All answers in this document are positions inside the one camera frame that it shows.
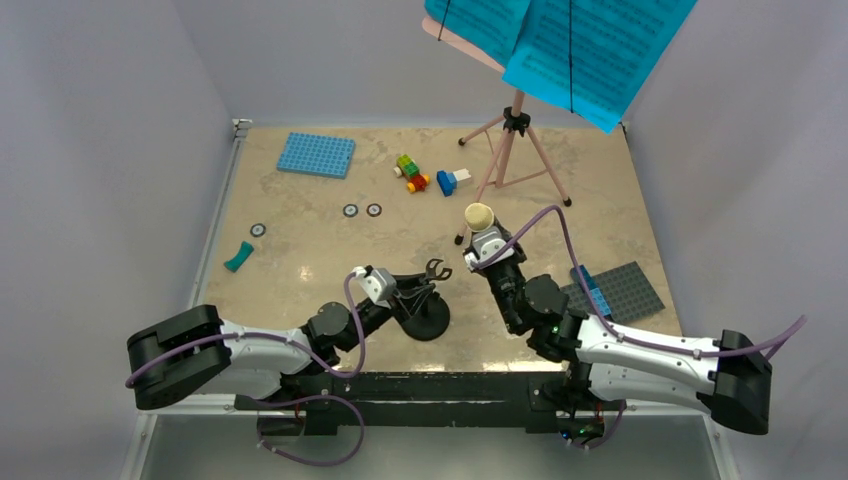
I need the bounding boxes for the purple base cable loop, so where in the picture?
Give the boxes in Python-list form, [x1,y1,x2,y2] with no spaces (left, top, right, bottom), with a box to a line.
[256,394,366,468]

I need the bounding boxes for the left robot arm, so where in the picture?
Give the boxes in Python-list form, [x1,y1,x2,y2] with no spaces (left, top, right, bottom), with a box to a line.
[125,266,441,411]

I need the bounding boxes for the aluminium frame rail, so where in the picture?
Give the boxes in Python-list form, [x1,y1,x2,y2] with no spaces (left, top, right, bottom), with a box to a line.
[119,118,254,480]

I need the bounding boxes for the round marker sticker left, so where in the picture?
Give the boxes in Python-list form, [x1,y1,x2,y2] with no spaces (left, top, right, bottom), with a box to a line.
[250,223,267,238]

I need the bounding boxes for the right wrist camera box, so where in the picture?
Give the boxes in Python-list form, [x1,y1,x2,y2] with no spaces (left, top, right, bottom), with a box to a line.
[463,226,516,272]

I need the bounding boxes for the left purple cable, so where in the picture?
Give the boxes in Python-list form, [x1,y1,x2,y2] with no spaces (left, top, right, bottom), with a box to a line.
[125,271,370,390]

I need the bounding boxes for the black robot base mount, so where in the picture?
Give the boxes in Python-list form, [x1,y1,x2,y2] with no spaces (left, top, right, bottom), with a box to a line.
[234,371,620,436]

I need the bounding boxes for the beige toy microphone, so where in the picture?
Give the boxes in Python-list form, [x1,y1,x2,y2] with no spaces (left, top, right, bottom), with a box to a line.
[464,202,496,232]

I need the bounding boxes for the blue sheet music page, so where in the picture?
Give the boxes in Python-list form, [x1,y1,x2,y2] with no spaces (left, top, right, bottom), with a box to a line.
[503,0,695,133]
[424,0,531,66]

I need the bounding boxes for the blue bricks on grey plate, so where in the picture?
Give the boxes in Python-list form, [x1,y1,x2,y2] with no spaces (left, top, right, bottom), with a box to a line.
[570,264,612,320]

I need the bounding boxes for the light blue brick baseplate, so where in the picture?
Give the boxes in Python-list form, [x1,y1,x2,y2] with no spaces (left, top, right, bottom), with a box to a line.
[276,132,356,179]

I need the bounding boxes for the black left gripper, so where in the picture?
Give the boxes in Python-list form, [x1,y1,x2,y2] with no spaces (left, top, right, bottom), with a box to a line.
[339,277,433,353]

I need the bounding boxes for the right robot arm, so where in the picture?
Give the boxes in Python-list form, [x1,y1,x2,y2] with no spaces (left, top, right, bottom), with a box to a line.
[464,225,772,435]

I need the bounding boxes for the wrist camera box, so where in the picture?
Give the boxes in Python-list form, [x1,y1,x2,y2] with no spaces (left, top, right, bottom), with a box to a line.
[463,226,516,272]
[352,266,398,308]

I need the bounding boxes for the round marker sticker right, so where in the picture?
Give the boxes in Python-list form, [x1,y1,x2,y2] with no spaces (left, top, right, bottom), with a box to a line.
[366,203,383,217]

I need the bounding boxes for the teal curved block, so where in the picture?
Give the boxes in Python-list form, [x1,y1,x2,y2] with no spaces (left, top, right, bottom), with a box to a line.
[223,241,255,273]

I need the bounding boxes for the pink music stand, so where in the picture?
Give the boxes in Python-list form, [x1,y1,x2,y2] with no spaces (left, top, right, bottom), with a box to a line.
[422,14,572,207]

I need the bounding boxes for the colourful toy brick car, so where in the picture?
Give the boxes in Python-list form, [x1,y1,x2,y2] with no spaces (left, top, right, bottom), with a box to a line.
[393,154,430,194]

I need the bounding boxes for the grey brick baseplate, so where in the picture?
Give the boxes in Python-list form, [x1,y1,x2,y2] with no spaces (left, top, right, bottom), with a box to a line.
[561,261,665,325]

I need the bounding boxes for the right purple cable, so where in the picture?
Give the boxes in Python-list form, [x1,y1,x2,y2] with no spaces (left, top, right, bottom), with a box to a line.
[473,205,808,360]

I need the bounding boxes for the blue and white brick stack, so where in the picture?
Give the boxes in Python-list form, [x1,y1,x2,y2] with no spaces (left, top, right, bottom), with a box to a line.
[436,169,472,197]

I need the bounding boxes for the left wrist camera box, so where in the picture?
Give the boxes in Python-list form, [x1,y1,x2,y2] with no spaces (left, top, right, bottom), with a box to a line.
[352,266,398,308]

